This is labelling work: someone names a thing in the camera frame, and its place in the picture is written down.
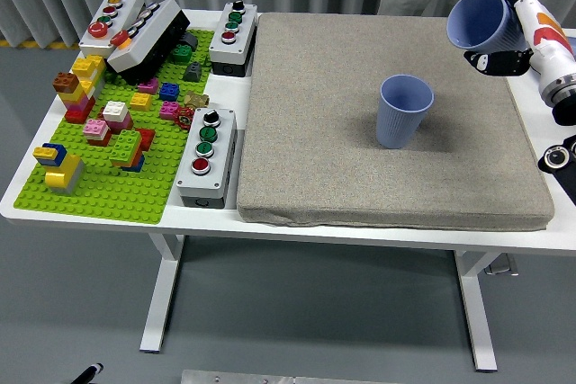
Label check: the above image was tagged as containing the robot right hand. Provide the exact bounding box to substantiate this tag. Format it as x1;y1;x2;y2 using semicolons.
463;0;576;97

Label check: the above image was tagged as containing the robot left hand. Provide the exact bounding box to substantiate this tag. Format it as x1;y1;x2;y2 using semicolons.
74;362;104;384

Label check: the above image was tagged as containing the blue ribbed plastic cup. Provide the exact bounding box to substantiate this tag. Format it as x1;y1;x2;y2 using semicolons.
375;74;436;149
445;0;527;55

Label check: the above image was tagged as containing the white table leg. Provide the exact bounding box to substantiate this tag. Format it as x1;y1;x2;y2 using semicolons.
453;249;500;374
139;234;185;354

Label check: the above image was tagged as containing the green studded building baseplate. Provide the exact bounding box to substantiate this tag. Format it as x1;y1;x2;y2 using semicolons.
13;29;216;226

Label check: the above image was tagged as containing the yellow blue grey brick stack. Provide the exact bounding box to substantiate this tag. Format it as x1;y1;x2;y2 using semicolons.
32;142;86;197

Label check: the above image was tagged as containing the grey table control box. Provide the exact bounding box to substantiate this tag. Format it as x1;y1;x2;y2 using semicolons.
483;254;519;276

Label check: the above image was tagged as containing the green orange blue brick stack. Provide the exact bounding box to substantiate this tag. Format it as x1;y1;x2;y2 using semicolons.
108;129;146;174

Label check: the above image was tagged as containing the red building brick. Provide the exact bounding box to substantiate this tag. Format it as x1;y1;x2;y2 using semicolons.
134;127;157;152

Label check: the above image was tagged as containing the pink white red brick stack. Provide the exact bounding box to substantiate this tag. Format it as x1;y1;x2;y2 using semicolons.
82;118;113;147

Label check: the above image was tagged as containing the grey-brown fabric mat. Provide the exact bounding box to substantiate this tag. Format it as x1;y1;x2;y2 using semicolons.
237;12;555;232

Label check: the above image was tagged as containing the large knob three-button control box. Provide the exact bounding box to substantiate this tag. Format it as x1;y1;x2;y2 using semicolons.
175;107;239;210

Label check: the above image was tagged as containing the brown yellow pink red brick stack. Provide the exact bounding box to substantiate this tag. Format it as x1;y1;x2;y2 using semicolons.
51;71;98;125

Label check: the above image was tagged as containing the hot pink building brick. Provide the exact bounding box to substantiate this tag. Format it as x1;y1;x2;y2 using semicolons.
158;101;183;121

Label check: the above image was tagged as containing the yellow building brick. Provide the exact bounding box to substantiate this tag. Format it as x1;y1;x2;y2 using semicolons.
129;92;154;112

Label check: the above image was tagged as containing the blue building brick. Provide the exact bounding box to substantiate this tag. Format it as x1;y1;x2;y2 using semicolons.
158;81;183;103

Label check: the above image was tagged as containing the brass valve red handwheel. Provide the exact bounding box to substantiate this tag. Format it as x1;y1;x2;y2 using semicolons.
174;90;211;129

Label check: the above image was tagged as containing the yellow white brick stack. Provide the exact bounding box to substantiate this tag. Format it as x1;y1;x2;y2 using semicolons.
70;54;107;100

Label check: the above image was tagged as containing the small knob three-button control box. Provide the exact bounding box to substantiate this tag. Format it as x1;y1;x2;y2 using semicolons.
208;0;258;78

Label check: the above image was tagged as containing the green building brick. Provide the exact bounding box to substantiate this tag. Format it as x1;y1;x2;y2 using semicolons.
169;43;196;64

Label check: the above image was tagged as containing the tilted white black button box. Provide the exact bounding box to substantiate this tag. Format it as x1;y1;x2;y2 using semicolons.
105;0;192;86

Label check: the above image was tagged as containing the five-button control box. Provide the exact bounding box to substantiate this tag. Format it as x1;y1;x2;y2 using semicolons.
78;0;146;60

